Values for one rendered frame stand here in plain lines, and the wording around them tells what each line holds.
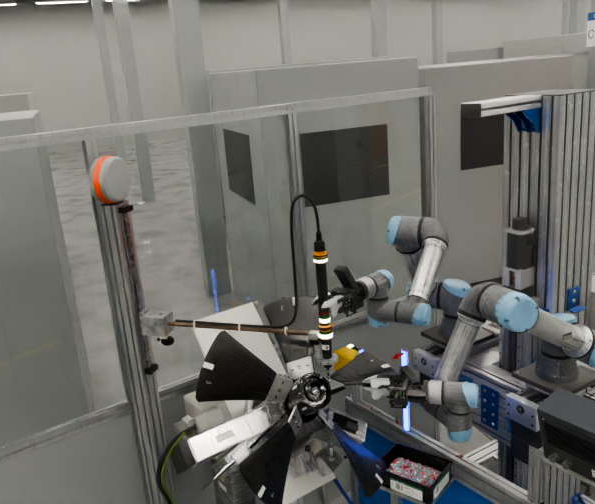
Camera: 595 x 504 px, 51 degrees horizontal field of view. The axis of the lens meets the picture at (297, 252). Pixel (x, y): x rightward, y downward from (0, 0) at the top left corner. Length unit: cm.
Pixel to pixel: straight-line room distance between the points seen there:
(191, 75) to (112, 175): 405
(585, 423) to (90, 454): 173
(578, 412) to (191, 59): 499
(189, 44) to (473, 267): 341
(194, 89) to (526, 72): 307
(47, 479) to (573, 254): 215
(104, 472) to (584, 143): 220
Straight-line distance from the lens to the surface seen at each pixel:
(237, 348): 195
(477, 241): 621
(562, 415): 190
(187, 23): 616
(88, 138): 229
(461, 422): 207
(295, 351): 209
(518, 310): 200
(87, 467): 263
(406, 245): 244
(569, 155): 251
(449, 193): 592
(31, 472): 256
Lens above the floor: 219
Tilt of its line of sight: 16 degrees down
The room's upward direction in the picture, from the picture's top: 5 degrees counter-clockwise
